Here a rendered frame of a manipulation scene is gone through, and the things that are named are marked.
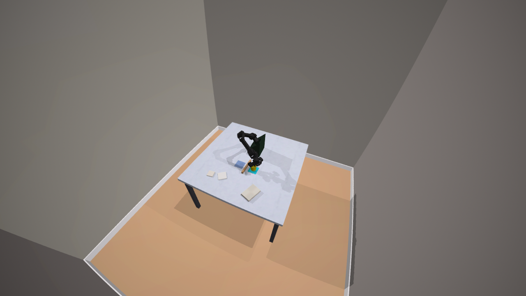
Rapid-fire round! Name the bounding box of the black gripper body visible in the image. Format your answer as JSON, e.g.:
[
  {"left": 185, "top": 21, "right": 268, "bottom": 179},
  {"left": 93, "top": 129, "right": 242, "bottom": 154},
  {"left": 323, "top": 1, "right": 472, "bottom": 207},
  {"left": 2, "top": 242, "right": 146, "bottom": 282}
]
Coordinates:
[{"left": 248, "top": 157, "right": 263, "bottom": 167}]

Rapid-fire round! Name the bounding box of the beige flat block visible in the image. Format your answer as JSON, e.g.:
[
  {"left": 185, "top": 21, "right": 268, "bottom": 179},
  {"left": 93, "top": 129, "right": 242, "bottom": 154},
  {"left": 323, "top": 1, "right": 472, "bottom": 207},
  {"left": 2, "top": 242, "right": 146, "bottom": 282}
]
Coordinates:
[{"left": 241, "top": 184, "right": 261, "bottom": 201}]

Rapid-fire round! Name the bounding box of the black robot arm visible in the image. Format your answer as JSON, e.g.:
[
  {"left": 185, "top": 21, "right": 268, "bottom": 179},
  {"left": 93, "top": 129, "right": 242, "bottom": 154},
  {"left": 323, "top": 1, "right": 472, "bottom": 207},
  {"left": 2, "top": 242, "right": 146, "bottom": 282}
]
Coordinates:
[{"left": 237, "top": 130, "right": 262, "bottom": 166}]

